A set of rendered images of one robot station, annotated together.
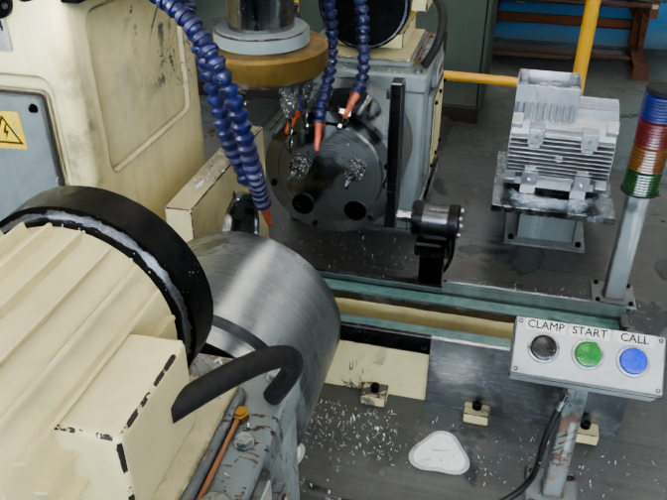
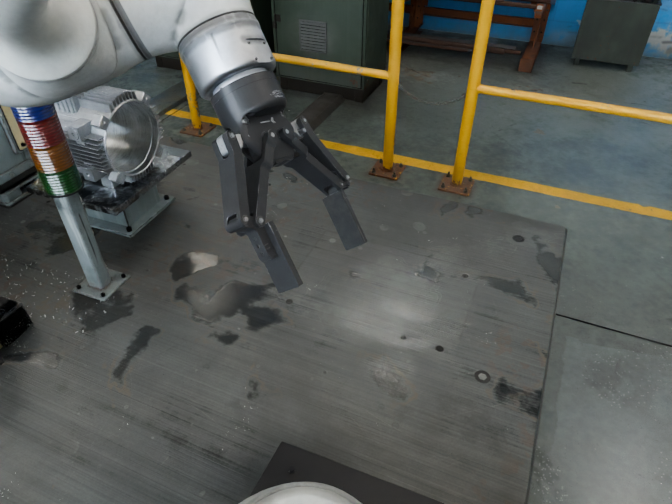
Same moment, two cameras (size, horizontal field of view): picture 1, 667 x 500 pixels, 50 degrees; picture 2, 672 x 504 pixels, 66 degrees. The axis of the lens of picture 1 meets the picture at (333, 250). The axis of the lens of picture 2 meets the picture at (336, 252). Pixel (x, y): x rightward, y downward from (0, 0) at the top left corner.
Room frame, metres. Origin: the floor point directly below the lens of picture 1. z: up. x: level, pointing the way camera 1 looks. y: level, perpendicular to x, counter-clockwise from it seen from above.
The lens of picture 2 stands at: (0.43, -1.11, 1.51)
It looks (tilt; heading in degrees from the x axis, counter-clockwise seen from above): 39 degrees down; 8
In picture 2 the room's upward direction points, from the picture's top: straight up
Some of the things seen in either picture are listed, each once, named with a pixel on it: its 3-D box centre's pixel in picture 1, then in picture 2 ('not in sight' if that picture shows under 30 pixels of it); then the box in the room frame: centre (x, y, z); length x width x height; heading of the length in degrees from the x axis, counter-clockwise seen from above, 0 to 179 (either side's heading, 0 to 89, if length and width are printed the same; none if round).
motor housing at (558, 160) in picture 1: (559, 141); (96, 130); (1.37, -0.47, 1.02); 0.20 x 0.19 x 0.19; 74
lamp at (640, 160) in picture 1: (648, 155); (51, 153); (1.12, -0.54, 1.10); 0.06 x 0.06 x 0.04
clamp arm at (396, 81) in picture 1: (395, 156); not in sight; (1.06, -0.10, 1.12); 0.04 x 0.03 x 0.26; 76
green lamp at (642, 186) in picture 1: (642, 179); (60, 176); (1.12, -0.54, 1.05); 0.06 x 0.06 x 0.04
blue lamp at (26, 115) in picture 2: (661, 104); (30, 101); (1.12, -0.54, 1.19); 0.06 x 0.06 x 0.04
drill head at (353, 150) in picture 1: (344, 147); not in sight; (1.29, -0.02, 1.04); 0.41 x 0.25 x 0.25; 166
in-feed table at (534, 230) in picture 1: (547, 205); (119, 189); (1.38, -0.47, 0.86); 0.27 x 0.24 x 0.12; 166
